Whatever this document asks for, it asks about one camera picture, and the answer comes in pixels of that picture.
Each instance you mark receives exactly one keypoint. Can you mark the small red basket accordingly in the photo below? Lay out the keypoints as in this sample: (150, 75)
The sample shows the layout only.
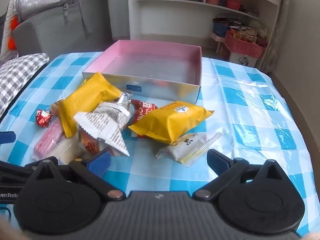
(233, 4)

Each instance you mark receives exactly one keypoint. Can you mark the small red candy packet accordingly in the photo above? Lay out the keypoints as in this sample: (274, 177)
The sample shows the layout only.
(41, 120)

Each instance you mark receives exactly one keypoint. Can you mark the large pink basket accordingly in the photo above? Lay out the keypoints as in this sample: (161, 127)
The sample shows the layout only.
(243, 46)

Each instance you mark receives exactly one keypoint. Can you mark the beige plush toy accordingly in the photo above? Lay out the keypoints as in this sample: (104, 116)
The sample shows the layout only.
(258, 28)

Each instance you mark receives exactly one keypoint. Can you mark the white and orange snack packet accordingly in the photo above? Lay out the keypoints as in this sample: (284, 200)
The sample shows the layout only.
(87, 143)

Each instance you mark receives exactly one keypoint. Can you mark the grey sofa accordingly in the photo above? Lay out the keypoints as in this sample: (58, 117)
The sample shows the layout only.
(62, 35)

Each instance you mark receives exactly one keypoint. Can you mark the blue box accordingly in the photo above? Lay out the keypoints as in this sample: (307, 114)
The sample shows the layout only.
(221, 30)

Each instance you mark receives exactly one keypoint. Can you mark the translucent white snack packet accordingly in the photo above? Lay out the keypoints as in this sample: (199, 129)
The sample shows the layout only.
(68, 150)

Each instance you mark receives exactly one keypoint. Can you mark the white and orange plush cushion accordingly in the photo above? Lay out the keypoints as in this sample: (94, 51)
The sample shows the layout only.
(12, 43)

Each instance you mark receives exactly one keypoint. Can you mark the toy box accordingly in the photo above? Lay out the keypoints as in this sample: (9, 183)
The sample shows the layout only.
(246, 36)

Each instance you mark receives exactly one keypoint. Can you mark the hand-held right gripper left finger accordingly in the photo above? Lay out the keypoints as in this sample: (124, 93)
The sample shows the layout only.
(100, 161)

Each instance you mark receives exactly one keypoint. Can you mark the pink snack packet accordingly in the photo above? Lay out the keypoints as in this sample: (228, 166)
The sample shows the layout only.
(47, 140)

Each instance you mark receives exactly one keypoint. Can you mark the silver foil candy packet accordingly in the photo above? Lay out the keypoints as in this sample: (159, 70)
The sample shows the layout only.
(126, 98)

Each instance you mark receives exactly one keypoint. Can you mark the clear pastry packet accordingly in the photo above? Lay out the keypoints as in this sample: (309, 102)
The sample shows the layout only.
(185, 150)

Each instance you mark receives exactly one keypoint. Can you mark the grey checkered pillow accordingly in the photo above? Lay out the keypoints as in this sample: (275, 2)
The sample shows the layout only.
(17, 80)

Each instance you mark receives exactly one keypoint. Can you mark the white storage box with drawing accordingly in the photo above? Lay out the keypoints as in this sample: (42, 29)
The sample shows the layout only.
(243, 61)

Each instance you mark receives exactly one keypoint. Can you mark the red snack packet white letters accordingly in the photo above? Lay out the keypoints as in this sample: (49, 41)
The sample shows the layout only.
(143, 111)

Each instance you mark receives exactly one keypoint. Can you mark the pink and silver cardboard box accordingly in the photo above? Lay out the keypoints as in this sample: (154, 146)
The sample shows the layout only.
(150, 65)

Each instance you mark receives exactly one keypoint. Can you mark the lace curtain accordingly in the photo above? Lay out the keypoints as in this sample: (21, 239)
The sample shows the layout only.
(273, 52)

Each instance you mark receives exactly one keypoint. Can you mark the white printed snack packet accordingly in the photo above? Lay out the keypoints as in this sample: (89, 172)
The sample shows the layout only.
(105, 130)

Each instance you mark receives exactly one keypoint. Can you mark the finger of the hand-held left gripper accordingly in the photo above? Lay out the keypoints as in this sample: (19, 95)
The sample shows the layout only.
(6, 137)

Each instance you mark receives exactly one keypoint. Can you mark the white bookshelf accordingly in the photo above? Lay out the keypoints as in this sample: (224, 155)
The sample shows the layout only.
(175, 17)

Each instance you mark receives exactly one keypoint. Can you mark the yellow snack packet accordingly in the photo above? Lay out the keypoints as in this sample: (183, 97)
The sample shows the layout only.
(87, 97)
(170, 122)

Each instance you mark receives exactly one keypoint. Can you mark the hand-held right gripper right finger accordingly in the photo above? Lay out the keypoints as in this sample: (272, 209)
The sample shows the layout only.
(216, 158)

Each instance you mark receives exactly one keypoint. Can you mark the blue checkered tablecloth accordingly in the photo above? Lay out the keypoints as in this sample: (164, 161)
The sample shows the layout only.
(250, 110)

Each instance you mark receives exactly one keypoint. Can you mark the small orange snack packet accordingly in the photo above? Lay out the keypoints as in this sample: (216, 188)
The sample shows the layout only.
(55, 108)

